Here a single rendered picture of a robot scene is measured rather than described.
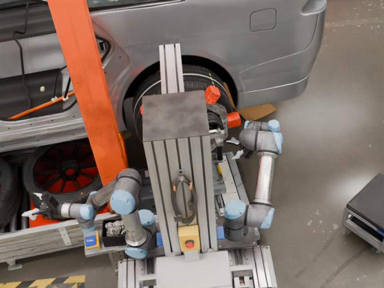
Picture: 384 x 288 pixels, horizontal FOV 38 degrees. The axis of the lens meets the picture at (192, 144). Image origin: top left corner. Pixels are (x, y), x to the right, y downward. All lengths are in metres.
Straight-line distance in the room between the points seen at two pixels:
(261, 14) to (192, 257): 1.60
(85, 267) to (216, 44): 1.85
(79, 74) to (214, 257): 1.12
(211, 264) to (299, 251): 1.58
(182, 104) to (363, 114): 3.11
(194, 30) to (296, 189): 1.64
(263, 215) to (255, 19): 1.22
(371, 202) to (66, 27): 2.38
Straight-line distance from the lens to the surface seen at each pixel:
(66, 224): 3.97
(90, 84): 2.94
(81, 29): 2.74
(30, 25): 5.03
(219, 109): 3.62
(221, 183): 4.30
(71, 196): 3.95
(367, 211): 4.00
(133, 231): 2.88
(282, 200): 4.40
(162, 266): 2.67
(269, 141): 3.12
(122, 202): 2.65
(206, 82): 3.63
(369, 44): 5.87
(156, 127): 2.10
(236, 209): 3.05
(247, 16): 3.50
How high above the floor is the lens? 3.52
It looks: 47 degrees down
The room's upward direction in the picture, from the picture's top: 6 degrees counter-clockwise
